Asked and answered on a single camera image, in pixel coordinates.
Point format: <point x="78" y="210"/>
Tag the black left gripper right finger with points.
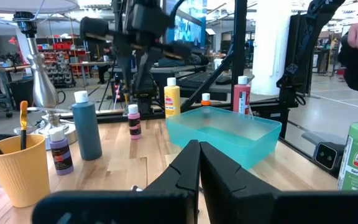
<point x="228" y="196"/>

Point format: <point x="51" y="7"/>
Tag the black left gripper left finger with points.
<point x="185" y="174"/>

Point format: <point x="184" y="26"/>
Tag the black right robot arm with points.
<point x="146" y="71"/>

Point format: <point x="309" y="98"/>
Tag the small orange paint bottle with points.
<point x="206" y="102"/>

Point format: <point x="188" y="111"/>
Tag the small pink paint bottle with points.
<point x="134" y="115"/>

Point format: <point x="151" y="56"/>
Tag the large yellow paint bottle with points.
<point x="176" y="93"/>

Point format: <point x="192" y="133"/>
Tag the large red paint bottle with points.
<point x="236" y="99"/>

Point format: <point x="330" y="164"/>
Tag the large slate blue paint bottle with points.
<point x="87" y="133"/>

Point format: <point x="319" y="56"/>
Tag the small purple paint bottle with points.
<point x="57" y="144"/>

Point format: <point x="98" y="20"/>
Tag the large green paint bottle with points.
<point x="357" y="137"/>

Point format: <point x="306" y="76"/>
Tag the red parts bin shelf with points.
<point x="61" y="46"/>

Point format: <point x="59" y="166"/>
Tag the teal translucent plastic bin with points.
<point x="228" y="146"/>

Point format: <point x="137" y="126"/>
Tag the black computer keyboard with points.
<point x="197" y="79"/>

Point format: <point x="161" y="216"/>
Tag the grey computer monitor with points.
<point x="194" y="28"/>

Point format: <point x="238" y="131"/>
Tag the black computer mouse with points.
<point x="223" y="79"/>

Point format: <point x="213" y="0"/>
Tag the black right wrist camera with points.
<point x="149" y="18"/>

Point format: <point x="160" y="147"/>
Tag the black table-level depth camera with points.
<point x="325" y="155"/>

